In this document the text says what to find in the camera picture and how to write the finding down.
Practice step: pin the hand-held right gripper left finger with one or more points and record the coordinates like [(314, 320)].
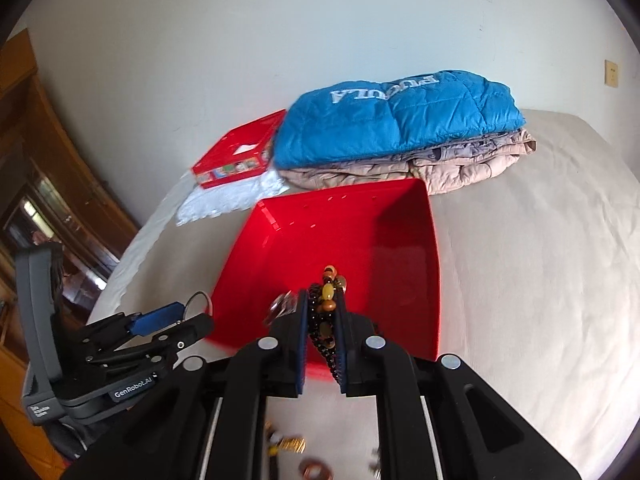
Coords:
[(301, 345)]

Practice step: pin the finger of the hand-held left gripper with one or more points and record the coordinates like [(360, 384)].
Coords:
[(192, 329), (157, 316)]

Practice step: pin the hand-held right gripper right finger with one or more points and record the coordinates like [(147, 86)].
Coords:
[(341, 350)]

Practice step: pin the thin silver bangle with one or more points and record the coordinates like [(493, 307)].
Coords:
[(200, 300)]

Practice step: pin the red plastic tray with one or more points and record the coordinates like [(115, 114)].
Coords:
[(350, 240)]

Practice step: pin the white lace cloth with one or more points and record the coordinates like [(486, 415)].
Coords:
[(225, 200)]

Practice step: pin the wooden cabinet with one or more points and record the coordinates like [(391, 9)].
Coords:
[(45, 170)]

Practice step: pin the red printed box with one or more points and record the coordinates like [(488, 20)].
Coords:
[(235, 155)]

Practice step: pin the beige bed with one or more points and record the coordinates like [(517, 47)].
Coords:
[(525, 260)]

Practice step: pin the beige puffer jacket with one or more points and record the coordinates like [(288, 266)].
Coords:
[(450, 162)]

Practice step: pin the blue puffer jacket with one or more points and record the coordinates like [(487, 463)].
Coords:
[(395, 115)]

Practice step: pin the beige wall switch plate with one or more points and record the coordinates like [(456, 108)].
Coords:
[(610, 73)]

